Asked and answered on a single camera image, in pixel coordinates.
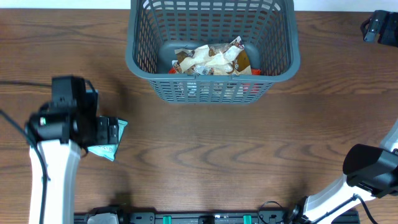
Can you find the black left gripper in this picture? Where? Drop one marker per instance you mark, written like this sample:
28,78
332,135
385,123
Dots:
102,136

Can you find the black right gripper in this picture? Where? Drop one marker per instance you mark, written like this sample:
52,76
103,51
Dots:
389,35

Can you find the mint green wipes pack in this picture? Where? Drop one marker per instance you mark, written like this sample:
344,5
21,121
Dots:
115,128

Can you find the orange and tan cracker pack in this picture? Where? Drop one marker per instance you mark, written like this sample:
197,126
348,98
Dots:
255,72

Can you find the beige grain bag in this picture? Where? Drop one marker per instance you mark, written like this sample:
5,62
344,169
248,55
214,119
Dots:
193,70
211,54

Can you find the beige rice bag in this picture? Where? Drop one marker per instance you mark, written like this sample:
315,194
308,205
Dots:
239,66

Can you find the Kleenex tissue multipack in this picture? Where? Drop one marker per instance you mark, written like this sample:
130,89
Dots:
91,98

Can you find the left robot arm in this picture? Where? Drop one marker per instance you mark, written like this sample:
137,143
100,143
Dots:
57,134

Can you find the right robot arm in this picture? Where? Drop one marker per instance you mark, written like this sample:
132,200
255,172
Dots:
368,172

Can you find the grey plastic slotted basket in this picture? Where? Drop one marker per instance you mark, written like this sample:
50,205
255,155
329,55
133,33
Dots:
158,28

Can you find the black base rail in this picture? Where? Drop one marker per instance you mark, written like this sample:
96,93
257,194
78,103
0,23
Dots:
272,215

